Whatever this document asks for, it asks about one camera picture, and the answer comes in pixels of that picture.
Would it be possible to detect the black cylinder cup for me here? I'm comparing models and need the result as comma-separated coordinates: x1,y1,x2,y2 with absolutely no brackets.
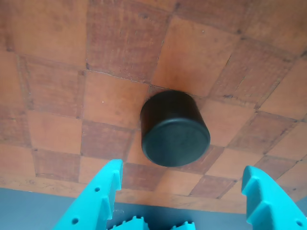
140,90,212,168

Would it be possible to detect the brown leather chessboard mat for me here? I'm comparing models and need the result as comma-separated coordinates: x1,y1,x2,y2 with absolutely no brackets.
0,0,307,214

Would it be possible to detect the turquoise gripper left finger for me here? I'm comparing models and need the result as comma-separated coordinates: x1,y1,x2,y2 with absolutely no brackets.
52,159,124,230

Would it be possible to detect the turquoise gripper right finger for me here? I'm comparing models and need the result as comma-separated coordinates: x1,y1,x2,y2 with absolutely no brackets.
241,165,307,230

